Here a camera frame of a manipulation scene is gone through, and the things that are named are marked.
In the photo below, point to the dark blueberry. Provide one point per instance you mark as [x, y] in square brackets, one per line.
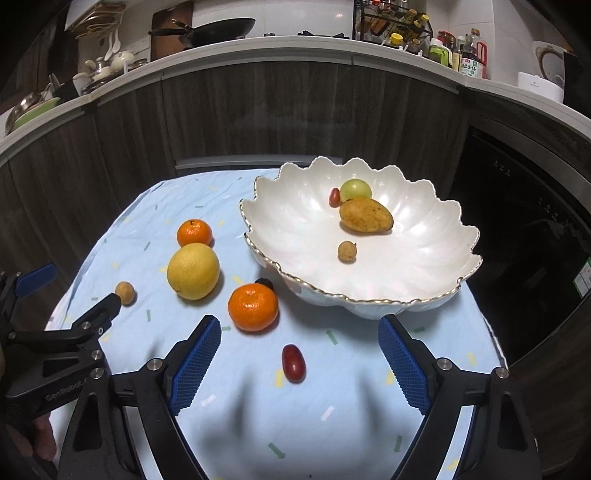
[264, 281]

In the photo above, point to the green bowl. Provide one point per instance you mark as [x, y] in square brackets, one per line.
[37, 113]

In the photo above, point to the wooden cutting board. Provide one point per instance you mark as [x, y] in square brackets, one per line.
[159, 50]

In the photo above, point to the black knife block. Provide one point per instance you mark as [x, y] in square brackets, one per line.
[64, 90]

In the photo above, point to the light blue patterned cloth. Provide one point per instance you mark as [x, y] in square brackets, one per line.
[323, 415]

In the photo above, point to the red-lidded jar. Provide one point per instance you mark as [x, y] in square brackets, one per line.
[445, 37]

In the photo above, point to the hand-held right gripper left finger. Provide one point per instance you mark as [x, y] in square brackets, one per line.
[194, 364]

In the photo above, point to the white scalloped bowl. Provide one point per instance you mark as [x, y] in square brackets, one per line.
[415, 258]

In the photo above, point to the white hanging spoons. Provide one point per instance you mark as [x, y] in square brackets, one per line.
[112, 46]

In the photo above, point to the tan longan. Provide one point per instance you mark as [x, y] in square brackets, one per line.
[125, 293]
[347, 252]

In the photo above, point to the person's left hand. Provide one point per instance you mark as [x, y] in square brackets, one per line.
[45, 438]

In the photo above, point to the wall rack with lids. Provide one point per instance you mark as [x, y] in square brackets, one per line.
[99, 21]

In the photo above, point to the green energy label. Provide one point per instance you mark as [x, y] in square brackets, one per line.
[582, 279]

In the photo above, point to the row of spice bottles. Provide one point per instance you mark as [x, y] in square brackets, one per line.
[418, 23]

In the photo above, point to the black built-in dishwasher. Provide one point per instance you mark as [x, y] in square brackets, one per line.
[521, 240]

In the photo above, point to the stainless steel basin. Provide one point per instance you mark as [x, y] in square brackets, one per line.
[21, 108]

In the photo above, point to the green-lidded oil bottle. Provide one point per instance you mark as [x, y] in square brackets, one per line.
[438, 53]

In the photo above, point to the large soy sauce bottle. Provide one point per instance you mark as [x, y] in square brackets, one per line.
[471, 67]

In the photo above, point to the yellow lemon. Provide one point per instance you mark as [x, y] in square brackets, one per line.
[193, 271]

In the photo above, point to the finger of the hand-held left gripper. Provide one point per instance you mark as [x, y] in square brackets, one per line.
[92, 325]
[37, 279]

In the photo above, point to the black gas stove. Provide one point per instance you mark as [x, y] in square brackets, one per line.
[323, 34]

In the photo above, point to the white ceramic teapot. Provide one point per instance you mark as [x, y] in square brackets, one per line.
[122, 59]

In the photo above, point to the black wok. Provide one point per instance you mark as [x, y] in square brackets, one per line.
[221, 30]

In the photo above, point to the orange tangerine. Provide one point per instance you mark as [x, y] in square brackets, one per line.
[194, 233]
[253, 308]

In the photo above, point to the green apple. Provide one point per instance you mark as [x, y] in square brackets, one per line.
[356, 188]

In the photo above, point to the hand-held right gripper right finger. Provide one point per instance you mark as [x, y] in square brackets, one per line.
[404, 364]

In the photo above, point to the white electric kettle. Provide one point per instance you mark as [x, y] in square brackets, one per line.
[542, 50]

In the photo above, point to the dark wood kitchen cabinet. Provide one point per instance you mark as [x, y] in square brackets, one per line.
[231, 115]

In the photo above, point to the yellow-brown mango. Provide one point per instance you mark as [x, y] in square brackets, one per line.
[366, 216]

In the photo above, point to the black microwave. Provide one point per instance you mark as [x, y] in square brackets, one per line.
[572, 78]

